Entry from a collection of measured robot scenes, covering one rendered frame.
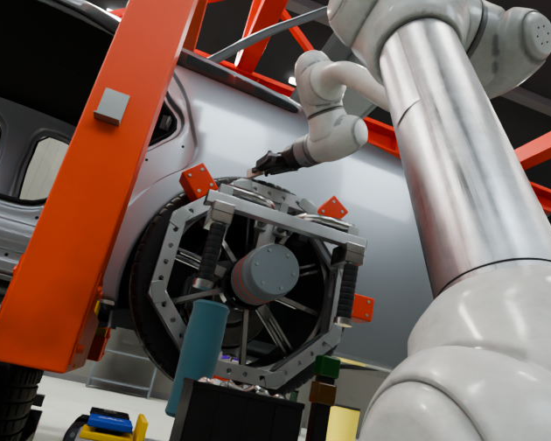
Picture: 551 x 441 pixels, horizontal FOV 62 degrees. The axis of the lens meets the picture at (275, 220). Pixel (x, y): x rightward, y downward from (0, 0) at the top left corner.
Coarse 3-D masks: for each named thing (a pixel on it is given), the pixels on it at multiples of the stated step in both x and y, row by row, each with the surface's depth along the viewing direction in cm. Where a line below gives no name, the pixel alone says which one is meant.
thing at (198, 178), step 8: (192, 168) 127; (200, 168) 128; (184, 176) 126; (192, 176) 127; (200, 176) 127; (208, 176) 128; (184, 184) 129; (192, 184) 126; (200, 184) 127; (208, 184) 128; (192, 192) 126; (200, 192) 126; (192, 200) 130
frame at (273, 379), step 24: (264, 192) 132; (192, 216) 124; (168, 240) 120; (312, 240) 139; (168, 264) 118; (336, 288) 132; (168, 312) 115; (336, 312) 130; (336, 336) 127; (288, 360) 122; (312, 360) 124; (264, 384) 118
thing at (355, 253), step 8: (336, 248) 117; (344, 248) 113; (352, 248) 112; (360, 248) 112; (336, 256) 116; (344, 256) 111; (352, 256) 111; (360, 256) 112; (336, 264) 115; (344, 264) 114; (360, 264) 111
